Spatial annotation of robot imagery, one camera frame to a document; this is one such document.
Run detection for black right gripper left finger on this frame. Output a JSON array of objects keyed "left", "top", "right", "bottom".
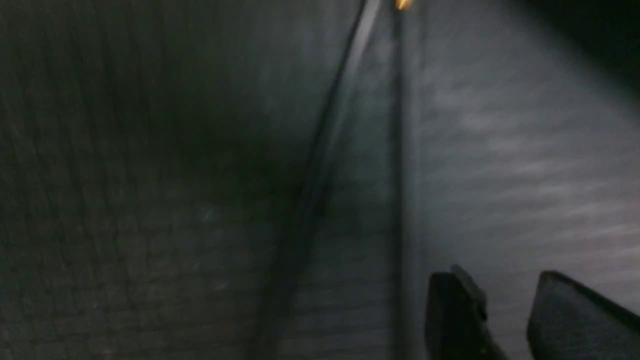
[{"left": 425, "top": 264, "right": 508, "bottom": 360}]

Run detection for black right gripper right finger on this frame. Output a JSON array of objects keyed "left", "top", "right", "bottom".
[{"left": 526, "top": 271, "right": 640, "bottom": 360}]

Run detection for black chopstick from tray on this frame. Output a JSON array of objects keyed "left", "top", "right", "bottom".
[
  {"left": 245, "top": 0, "right": 383, "bottom": 360},
  {"left": 390, "top": 0, "right": 421, "bottom": 360}
]

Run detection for black serving tray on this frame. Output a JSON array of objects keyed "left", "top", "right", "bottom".
[{"left": 1, "top": 0, "right": 639, "bottom": 360}]

